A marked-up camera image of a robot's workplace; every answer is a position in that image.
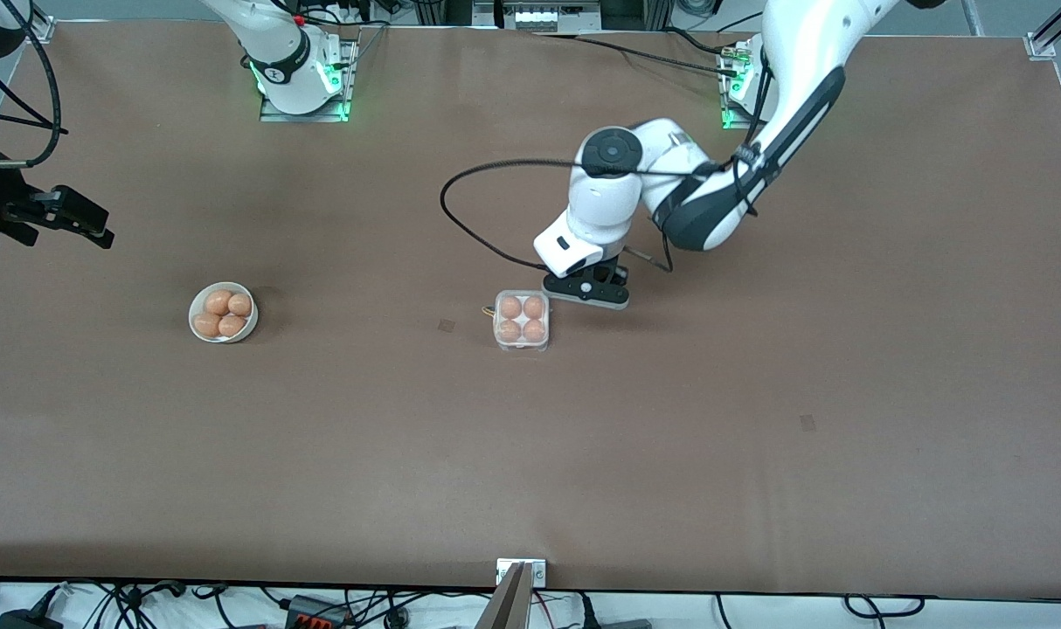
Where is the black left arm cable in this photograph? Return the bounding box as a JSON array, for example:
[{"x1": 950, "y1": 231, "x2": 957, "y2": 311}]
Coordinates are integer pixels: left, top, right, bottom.
[{"x1": 440, "y1": 157, "x2": 601, "y2": 270}]

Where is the white round bowl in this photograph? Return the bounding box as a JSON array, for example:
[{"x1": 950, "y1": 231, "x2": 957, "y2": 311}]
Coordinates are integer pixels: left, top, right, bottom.
[{"x1": 188, "y1": 281, "x2": 260, "y2": 344}]

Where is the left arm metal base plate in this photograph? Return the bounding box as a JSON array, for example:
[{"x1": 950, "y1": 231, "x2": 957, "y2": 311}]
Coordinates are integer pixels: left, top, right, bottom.
[{"x1": 721, "y1": 39, "x2": 814, "y2": 132}]

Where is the small metal edge bracket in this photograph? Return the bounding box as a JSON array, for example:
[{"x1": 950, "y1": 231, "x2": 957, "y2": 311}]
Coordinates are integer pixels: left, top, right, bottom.
[{"x1": 496, "y1": 558, "x2": 548, "y2": 588}]

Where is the white socket strip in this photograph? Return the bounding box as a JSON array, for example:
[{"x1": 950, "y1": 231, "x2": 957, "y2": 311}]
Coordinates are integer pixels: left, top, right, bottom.
[{"x1": 504, "y1": 3, "x2": 601, "y2": 32}]

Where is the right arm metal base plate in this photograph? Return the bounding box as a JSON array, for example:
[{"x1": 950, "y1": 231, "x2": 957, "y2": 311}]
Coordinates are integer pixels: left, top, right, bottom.
[{"x1": 260, "y1": 39, "x2": 350, "y2": 123}]

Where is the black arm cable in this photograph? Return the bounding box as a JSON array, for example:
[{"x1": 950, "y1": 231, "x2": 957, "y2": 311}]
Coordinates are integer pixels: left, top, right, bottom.
[
  {"x1": 440, "y1": 157, "x2": 601, "y2": 270},
  {"x1": 0, "y1": 0, "x2": 68, "y2": 167}
]

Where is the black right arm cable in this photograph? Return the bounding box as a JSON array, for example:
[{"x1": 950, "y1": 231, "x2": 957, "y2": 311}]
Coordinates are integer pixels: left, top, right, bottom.
[{"x1": 0, "y1": 0, "x2": 68, "y2": 167}]

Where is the grey metal bar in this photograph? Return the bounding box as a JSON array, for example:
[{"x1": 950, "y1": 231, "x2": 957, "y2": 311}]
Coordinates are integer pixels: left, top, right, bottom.
[{"x1": 475, "y1": 562, "x2": 536, "y2": 629}]

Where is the long black cable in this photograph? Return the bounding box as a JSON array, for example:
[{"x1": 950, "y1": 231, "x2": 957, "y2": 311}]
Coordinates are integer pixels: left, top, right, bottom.
[{"x1": 530, "y1": 31, "x2": 745, "y2": 79}]

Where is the black left camera bracket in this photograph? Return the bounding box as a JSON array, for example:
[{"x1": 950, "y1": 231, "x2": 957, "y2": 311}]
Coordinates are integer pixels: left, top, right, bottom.
[{"x1": 544, "y1": 256, "x2": 630, "y2": 302}]

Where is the black orange power device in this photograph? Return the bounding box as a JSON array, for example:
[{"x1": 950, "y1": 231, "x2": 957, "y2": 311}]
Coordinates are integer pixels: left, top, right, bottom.
[{"x1": 284, "y1": 594, "x2": 353, "y2": 629}]

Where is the clear plastic egg carton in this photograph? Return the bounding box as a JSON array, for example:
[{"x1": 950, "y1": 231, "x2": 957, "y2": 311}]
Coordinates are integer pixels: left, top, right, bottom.
[{"x1": 482, "y1": 289, "x2": 552, "y2": 354}]

